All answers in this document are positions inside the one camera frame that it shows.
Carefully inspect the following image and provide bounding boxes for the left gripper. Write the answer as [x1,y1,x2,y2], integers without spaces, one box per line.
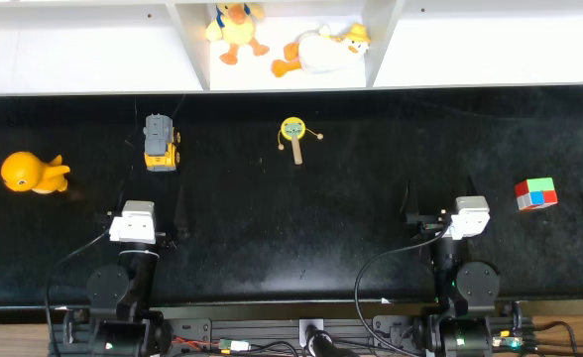
[113,184,191,250]

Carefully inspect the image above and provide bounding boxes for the yellow plush duck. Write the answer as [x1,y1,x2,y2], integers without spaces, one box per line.
[204,2,271,66]

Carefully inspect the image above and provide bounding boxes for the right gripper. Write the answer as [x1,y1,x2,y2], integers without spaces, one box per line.
[400,174,479,237]

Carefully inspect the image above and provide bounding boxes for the mounting rail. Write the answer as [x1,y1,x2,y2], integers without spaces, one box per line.
[48,316,578,357]

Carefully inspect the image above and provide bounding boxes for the grey and yellow toy truck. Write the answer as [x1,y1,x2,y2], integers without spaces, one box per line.
[142,113,182,174]

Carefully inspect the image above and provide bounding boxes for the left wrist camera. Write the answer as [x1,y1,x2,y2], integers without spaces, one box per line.
[108,200,157,245]

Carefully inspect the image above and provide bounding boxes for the black cable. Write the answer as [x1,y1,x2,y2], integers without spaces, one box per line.
[43,228,112,356]
[353,223,454,357]

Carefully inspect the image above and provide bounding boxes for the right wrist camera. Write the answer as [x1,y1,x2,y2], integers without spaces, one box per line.
[442,195,491,242]

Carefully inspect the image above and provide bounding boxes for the yellow rubber duck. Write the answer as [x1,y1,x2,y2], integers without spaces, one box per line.
[0,151,71,195]

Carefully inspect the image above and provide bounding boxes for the white plush duck with hat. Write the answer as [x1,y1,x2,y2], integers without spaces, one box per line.
[270,22,372,78]

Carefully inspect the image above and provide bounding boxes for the white shelf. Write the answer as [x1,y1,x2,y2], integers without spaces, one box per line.
[0,0,583,97]

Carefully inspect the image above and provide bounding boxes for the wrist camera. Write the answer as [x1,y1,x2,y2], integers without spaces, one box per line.
[108,200,157,245]
[442,195,491,242]

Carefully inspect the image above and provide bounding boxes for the many-coloured puzzle cube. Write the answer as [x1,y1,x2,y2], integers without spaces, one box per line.
[514,177,559,212]

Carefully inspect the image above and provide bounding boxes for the yellow rattle drum toy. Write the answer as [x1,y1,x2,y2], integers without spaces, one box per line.
[277,116,324,166]

